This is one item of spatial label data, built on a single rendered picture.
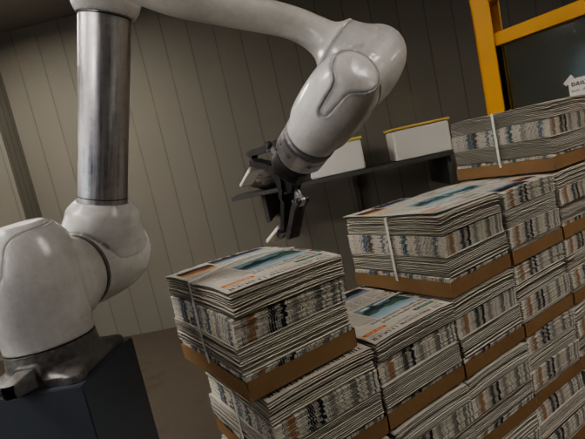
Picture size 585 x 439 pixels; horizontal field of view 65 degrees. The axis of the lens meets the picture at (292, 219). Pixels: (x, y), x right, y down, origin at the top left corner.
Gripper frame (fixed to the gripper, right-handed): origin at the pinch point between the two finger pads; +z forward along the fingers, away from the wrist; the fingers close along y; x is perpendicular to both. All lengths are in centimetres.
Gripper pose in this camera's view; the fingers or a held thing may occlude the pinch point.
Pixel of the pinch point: (260, 209)
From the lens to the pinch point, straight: 95.7
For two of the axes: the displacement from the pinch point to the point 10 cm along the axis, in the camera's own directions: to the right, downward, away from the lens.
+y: 4.3, 8.6, -2.8
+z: -3.8, 4.5, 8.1
